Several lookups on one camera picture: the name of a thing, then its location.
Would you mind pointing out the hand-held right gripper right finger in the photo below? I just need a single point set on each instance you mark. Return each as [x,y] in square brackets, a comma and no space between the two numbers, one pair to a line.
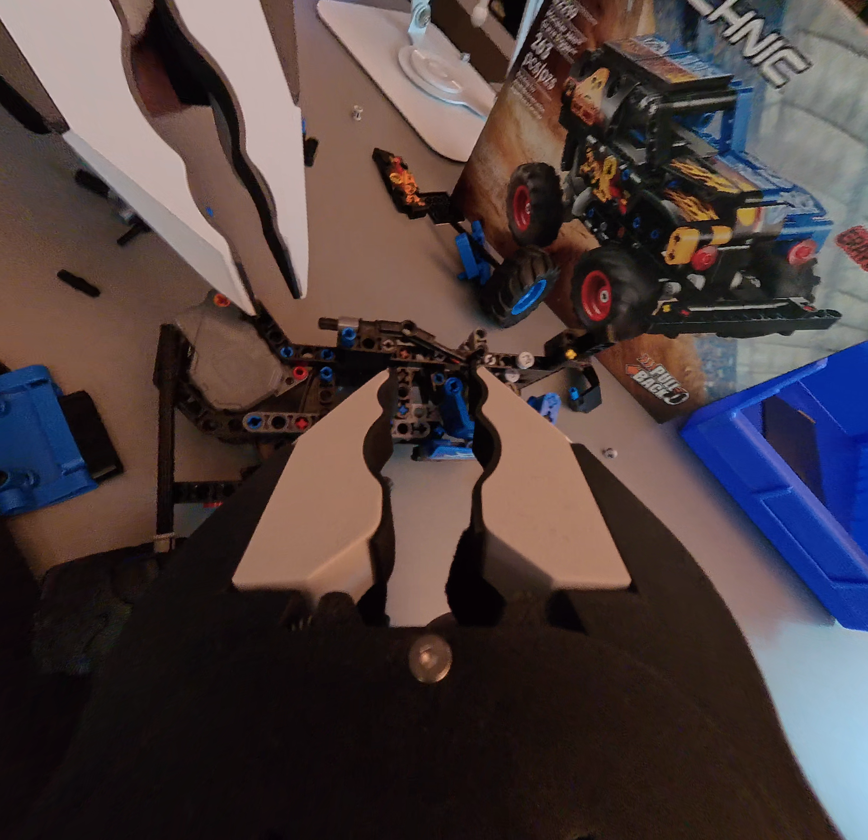
[556,514]

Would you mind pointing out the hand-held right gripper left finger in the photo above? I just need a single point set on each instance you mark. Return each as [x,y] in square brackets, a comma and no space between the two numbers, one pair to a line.
[312,514]

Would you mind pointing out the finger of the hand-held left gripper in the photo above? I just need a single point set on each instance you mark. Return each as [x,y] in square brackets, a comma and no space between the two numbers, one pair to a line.
[271,141]
[102,74]

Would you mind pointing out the small connector with blue pin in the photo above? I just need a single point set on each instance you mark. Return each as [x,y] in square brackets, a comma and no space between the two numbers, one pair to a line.
[310,152]

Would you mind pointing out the black panel with orange print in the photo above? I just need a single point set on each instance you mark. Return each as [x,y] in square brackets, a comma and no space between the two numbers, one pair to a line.
[400,175]

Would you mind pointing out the toy truck chassis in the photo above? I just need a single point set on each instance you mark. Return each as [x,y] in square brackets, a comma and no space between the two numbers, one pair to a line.
[230,365]

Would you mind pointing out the grey desk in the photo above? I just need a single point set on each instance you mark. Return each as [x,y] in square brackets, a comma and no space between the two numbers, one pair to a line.
[352,257]

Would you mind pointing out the white document stand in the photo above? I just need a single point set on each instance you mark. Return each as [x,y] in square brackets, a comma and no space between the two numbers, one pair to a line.
[366,40]

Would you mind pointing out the black arch piece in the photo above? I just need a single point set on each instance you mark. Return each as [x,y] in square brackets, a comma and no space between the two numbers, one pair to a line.
[588,392]

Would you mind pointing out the black angled connector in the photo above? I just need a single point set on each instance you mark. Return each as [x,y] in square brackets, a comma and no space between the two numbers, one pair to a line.
[132,229]

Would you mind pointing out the black square plate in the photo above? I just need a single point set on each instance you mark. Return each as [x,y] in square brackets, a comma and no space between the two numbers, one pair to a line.
[441,206]

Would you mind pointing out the blue storage bin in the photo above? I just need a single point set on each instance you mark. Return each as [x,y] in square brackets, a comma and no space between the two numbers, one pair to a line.
[780,514]

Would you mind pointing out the blue body panel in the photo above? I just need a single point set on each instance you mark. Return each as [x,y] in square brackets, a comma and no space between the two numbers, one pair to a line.
[34,433]

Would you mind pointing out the toy truck set box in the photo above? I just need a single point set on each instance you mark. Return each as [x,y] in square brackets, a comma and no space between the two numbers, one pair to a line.
[746,74]

